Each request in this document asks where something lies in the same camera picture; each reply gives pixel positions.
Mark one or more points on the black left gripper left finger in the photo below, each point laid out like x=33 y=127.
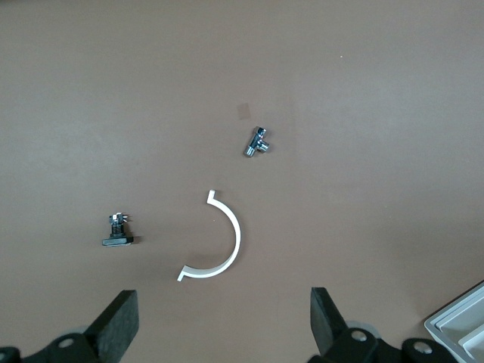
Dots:
x=113 y=325

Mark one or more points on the chrome T-shaped valve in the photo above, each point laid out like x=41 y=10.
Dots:
x=257 y=143

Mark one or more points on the white drawer cabinet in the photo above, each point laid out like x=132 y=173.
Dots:
x=438 y=325

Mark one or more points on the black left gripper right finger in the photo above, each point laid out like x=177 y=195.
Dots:
x=325 y=321

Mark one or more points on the black push button switch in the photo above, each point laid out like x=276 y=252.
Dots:
x=117 y=239

